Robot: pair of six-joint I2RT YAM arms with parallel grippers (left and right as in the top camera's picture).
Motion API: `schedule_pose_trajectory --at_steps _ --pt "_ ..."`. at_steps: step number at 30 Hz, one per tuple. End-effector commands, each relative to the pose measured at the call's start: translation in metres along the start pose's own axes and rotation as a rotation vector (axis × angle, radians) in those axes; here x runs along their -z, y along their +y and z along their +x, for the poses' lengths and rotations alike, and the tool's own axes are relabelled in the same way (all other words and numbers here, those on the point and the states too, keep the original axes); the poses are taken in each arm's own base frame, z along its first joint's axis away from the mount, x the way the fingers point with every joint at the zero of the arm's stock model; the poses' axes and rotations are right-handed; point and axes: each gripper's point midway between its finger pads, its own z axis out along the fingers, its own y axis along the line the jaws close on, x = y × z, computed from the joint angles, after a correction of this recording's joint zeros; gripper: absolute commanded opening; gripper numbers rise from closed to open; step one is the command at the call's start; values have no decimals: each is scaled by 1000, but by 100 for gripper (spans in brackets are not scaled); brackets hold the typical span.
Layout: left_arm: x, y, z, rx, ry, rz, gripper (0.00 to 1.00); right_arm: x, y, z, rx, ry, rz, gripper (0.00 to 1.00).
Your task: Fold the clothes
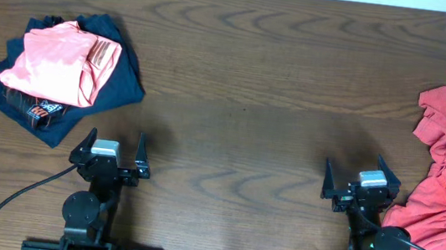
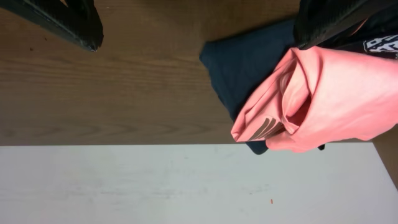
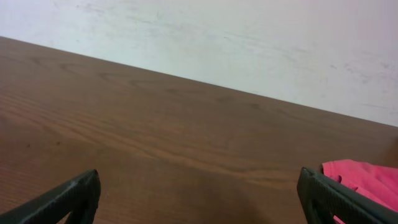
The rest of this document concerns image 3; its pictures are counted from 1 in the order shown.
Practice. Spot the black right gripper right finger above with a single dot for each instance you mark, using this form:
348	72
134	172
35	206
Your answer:
323	200

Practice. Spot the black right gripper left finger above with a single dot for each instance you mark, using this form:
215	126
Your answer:
76	200

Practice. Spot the red-orange t-shirt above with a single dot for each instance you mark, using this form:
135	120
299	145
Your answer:
378	183

